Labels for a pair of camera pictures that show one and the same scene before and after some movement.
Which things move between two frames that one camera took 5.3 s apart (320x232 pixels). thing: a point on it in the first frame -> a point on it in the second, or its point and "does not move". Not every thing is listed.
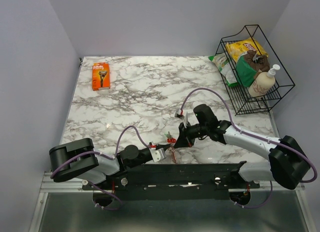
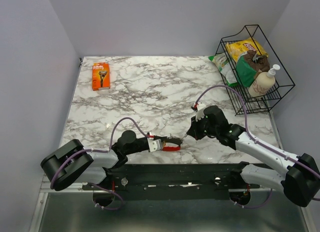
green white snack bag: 227,67 does not move
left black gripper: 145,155 -> 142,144
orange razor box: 100,76 does not move
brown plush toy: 261,62 does not move
